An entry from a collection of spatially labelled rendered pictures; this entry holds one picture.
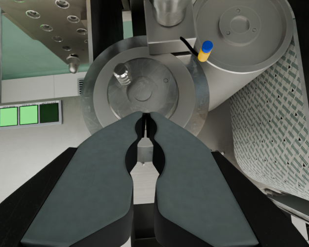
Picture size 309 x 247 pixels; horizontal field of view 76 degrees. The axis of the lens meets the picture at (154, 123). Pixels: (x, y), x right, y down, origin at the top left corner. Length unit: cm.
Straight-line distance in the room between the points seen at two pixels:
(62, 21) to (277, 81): 42
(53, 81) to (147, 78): 329
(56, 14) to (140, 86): 32
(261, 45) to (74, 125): 49
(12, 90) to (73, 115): 322
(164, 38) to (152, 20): 2
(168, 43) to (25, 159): 55
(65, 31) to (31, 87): 314
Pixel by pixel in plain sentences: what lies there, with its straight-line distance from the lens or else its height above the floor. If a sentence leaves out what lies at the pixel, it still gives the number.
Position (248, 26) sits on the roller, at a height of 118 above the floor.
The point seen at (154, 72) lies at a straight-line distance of 21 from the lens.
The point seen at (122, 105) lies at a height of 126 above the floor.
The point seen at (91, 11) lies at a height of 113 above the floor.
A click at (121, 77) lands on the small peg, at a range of 19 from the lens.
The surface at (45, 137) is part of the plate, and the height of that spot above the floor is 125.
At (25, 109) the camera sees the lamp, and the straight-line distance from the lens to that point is 68.
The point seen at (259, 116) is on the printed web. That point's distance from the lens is 37.
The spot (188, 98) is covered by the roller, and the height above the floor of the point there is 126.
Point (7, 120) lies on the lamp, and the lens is 71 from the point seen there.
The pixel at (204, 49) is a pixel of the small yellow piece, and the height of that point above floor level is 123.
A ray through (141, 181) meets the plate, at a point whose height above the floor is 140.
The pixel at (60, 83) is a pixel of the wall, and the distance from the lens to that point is 343.
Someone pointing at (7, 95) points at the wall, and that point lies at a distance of 384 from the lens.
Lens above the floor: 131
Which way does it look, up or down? 7 degrees down
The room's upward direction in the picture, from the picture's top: 175 degrees clockwise
